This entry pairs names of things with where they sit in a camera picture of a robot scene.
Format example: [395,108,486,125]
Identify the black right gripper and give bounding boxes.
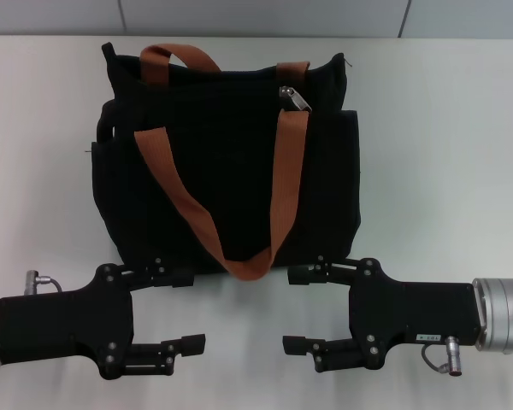
[282,255,489,373]

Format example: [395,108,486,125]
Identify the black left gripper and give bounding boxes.
[0,256,208,382]

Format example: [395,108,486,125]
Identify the black canvas bag orange handles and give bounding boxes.
[85,41,364,282]

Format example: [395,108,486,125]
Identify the silver metal zipper pull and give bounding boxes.
[278,85,313,114]

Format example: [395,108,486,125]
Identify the grey left gripper cable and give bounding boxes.
[22,268,66,296]

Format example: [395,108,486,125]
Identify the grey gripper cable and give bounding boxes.
[22,268,66,296]
[420,334,466,378]

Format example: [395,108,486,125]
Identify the grey right gripper cable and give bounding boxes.
[420,334,466,378]

